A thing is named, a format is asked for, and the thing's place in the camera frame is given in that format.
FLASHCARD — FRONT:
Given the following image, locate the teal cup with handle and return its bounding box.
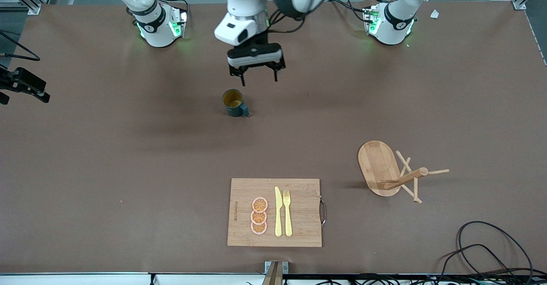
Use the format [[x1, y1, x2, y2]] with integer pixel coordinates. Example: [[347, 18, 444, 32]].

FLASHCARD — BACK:
[[221, 89, 250, 118]]

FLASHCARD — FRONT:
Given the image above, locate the brown table cover sheet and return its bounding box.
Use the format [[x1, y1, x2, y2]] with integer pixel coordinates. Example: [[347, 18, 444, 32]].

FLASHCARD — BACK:
[[0, 0, 547, 276]]

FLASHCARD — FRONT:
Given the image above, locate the wooden mug tree stand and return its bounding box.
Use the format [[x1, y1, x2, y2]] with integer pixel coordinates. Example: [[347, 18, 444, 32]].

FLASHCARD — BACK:
[[358, 141, 450, 204]]

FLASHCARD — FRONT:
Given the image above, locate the yellow plastic knife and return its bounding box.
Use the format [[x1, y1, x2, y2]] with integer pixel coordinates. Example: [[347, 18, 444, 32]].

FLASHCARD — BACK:
[[274, 186, 283, 237]]

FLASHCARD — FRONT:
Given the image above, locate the bamboo cutting board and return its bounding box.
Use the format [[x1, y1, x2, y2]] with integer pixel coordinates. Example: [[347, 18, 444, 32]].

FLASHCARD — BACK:
[[227, 178, 327, 248]]

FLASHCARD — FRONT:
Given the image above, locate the yellow plastic fork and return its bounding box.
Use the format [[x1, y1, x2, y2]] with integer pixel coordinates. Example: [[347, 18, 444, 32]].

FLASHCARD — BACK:
[[283, 190, 293, 237]]

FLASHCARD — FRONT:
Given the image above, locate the black left arm base cable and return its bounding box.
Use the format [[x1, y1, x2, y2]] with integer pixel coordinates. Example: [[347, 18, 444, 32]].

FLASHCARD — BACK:
[[328, 0, 369, 23]]

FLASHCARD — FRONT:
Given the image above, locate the black cable bundle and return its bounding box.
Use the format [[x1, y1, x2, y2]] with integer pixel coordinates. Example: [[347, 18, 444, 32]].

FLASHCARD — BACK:
[[286, 273, 547, 285]]

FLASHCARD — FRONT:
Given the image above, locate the black looped cable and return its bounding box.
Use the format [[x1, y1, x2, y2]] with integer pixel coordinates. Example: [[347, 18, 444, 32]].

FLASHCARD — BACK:
[[438, 221, 535, 285]]

